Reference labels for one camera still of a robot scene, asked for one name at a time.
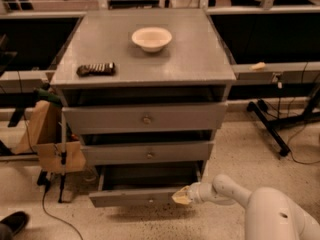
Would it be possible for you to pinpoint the grey wooden drawer cabinet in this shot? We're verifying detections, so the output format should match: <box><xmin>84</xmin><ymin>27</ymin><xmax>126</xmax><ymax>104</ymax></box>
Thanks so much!
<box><xmin>49</xmin><ymin>8</ymin><xmax>237</xmax><ymax>185</ymax></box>

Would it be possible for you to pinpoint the green handled tool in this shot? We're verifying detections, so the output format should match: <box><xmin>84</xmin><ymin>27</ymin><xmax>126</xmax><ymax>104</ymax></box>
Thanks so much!
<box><xmin>33</xmin><ymin>83</ymin><xmax>62</xmax><ymax>107</ymax></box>

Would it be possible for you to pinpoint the grey bottom drawer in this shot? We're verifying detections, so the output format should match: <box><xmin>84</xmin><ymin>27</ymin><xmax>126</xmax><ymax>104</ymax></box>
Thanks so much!
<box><xmin>89</xmin><ymin>161</ymin><xmax>203</xmax><ymax>207</ymax></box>

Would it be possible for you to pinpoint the grey top drawer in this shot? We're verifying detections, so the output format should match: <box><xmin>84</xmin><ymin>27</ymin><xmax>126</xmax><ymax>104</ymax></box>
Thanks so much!
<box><xmin>63</xmin><ymin>102</ymin><xmax>227</xmax><ymax>135</ymax></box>

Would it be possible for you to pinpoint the black cable on right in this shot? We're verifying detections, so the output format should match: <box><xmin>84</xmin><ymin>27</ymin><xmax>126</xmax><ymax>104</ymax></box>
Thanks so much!
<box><xmin>284</xmin><ymin>70</ymin><xmax>320</xmax><ymax>166</ymax></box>

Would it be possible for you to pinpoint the black floor cable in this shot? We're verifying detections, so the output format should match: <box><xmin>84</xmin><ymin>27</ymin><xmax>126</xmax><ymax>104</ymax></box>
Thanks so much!
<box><xmin>41</xmin><ymin>183</ymin><xmax>84</xmax><ymax>240</ymax></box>

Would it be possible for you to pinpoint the black shoe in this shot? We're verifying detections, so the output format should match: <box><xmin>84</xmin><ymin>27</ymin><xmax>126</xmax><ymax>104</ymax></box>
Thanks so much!
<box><xmin>0</xmin><ymin>211</ymin><xmax>29</xmax><ymax>236</ymax></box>

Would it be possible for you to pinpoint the black tripod stand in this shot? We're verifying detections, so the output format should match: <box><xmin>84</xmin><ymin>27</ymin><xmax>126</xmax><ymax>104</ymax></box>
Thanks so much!
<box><xmin>37</xmin><ymin>115</ymin><xmax>67</xmax><ymax>203</ymax></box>

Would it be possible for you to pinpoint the grey drawer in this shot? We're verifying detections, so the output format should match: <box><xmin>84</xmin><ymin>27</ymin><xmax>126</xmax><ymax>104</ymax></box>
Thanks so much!
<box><xmin>81</xmin><ymin>141</ymin><xmax>213</xmax><ymax>165</ymax></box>
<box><xmin>89</xmin><ymin>161</ymin><xmax>203</xmax><ymax>207</ymax></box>
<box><xmin>63</xmin><ymin>102</ymin><xmax>227</xmax><ymax>135</ymax></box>

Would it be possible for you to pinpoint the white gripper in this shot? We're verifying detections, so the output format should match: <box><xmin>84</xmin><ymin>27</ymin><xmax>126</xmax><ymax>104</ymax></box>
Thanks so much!
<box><xmin>172</xmin><ymin>182</ymin><xmax>216</xmax><ymax>205</ymax></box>

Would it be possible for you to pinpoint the brown paper bag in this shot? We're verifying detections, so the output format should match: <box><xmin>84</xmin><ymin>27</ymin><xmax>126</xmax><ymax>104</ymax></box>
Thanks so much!
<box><xmin>13</xmin><ymin>101</ymin><xmax>86</xmax><ymax>173</ymax></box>

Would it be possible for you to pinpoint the grey middle drawer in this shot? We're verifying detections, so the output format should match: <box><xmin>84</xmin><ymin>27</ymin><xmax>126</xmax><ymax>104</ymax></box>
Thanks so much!
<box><xmin>81</xmin><ymin>141</ymin><xmax>213</xmax><ymax>165</ymax></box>

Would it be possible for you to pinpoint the black metal stand base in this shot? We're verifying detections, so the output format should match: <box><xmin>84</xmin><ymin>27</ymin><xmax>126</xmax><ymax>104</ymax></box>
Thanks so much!
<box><xmin>247</xmin><ymin>84</ymin><xmax>320</xmax><ymax>157</ymax></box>

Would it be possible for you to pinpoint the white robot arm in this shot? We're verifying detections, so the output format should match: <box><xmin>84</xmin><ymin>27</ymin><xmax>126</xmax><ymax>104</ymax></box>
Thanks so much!
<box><xmin>172</xmin><ymin>174</ymin><xmax>320</xmax><ymax>240</ymax></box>

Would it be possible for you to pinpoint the small yellow foam piece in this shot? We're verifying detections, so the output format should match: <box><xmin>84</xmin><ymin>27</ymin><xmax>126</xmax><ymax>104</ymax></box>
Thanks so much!
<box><xmin>250</xmin><ymin>62</ymin><xmax>266</xmax><ymax>71</ymax></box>

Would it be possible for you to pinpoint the white bowl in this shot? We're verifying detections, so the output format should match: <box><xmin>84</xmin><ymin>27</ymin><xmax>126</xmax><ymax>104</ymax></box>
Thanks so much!
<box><xmin>132</xmin><ymin>27</ymin><xmax>172</xmax><ymax>53</ymax></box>

